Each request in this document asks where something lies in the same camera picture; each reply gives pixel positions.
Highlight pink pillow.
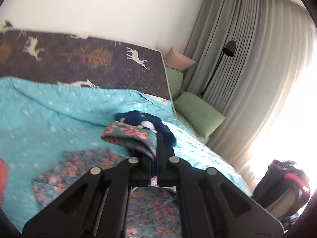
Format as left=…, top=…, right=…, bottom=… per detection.
left=163, top=48, right=195, bottom=71

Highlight grey curtain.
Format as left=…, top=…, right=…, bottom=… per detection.
left=182, top=0, right=316, bottom=187

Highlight green pillow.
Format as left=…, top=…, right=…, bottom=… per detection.
left=174, top=92, right=225, bottom=138

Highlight floral teal garment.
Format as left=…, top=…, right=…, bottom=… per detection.
left=23, top=121, right=182, bottom=237

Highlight turquoise star quilt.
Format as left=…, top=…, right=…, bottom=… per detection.
left=1, top=77, right=250, bottom=230

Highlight navy star fleece garment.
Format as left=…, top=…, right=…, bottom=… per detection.
left=115, top=111, right=177, bottom=147

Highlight black floor lamp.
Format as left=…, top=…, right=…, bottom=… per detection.
left=199, top=40, right=236, bottom=98

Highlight folded pink cloth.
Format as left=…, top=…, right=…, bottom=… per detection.
left=0, top=159, right=8, bottom=204

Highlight dark backpack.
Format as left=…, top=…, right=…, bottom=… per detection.
left=252, top=160, right=310, bottom=230

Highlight dark deer-pattern bed sheet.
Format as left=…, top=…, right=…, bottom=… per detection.
left=1, top=30, right=170, bottom=99

